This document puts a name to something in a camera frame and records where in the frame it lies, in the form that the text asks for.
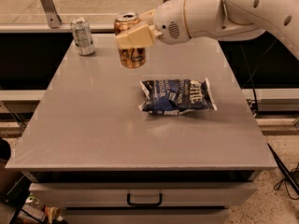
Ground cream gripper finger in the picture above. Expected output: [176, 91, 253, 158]
[139, 9, 156, 25]
[116, 22, 163, 49]

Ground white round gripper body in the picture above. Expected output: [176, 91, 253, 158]
[153, 0, 191, 45]

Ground orange soda can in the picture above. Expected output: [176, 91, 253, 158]
[114, 12, 146, 68]

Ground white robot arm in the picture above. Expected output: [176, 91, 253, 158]
[116, 0, 299, 59]

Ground white green 7up can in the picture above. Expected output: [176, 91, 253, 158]
[70, 18, 95, 56]

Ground blue chip bag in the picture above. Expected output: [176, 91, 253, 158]
[139, 78, 217, 116]

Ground grey drawer cabinet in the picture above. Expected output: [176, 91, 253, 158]
[7, 35, 276, 224]

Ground clutter items on floor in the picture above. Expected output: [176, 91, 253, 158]
[17, 194, 68, 224]

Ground black hanging cable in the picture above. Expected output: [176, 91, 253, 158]
[239, 37, 278, 117]

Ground left metal railing bracket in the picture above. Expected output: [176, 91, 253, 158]
[40, 0, 62, 28]

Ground black drawer handle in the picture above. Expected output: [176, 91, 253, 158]
[126, 193, 164, 208]

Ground black floor cable bundle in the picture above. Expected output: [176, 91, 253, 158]
[266, 142, 299, 201]

